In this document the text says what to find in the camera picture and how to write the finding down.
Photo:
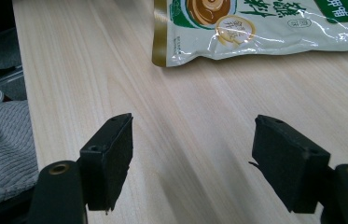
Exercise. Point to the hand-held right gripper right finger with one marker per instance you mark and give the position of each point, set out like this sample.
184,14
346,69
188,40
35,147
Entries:
289,165

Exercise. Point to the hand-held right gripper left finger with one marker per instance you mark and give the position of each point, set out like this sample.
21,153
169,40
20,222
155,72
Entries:
108,165

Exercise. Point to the white and green snack bag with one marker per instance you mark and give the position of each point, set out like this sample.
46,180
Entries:
255,29

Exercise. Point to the grey ribbed cloth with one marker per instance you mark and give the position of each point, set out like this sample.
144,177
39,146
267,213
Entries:
2,152

